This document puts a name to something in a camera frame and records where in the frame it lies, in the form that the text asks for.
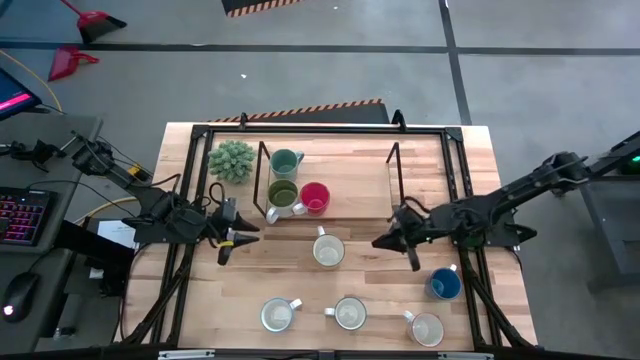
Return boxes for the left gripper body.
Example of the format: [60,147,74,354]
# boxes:
[197,209,236,267]

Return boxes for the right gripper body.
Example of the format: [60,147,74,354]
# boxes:
[392,202,434,274]

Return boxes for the olive green mug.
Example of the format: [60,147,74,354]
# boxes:
[264,178,301,225]

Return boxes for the teal mug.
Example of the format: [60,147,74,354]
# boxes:
[268,148,305,181]

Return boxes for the red mug white handle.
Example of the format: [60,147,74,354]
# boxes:
[292,181,332,218]

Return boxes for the white mug blue pattern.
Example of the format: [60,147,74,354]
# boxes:
[323,295,368,332]

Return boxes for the white mug red pattern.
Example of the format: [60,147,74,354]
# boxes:
[259,297,304,333]

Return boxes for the white mug grey diamonds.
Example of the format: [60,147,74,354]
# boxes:
[402,310,446,349]

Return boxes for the wooden shelf black legs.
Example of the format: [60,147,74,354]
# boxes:
[253,140,407,224]

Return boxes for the artificial plant patterned pot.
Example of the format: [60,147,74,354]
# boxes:
[207,139,258,185]

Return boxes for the white paper sheet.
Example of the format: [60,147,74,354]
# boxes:
[97,219,139,250]

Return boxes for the hazard striped black mat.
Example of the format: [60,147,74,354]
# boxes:
[207,98,390,125]
[221,0,303,19]

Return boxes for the backlit black keyboard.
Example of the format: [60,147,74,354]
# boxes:
[0,186,57,247]

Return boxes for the black clamp tool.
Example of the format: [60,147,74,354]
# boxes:
[0,130,76,174]

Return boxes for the grey side desk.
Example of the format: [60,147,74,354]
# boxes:
[0,113,104,354]

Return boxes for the black computer mouse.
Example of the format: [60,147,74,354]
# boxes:
[1,272,40,323]

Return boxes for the dark metal stand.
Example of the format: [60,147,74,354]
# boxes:
[549,130,640,291]

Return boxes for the red dustpan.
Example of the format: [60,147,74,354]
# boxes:
[47,46,101,83]

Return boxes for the computer monitor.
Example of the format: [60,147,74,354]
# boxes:
[0,67,44,123]

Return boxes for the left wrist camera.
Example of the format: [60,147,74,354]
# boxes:
[219,197,239,221]

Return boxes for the black aluminium table frame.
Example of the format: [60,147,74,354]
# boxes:
[122,122,539,351]

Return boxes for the silver metal bracket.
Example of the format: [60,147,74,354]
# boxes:
[437,351,495,360]
[157,349,216,360]

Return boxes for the yellow floor cable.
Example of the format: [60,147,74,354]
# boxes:
[0,48,146,226]

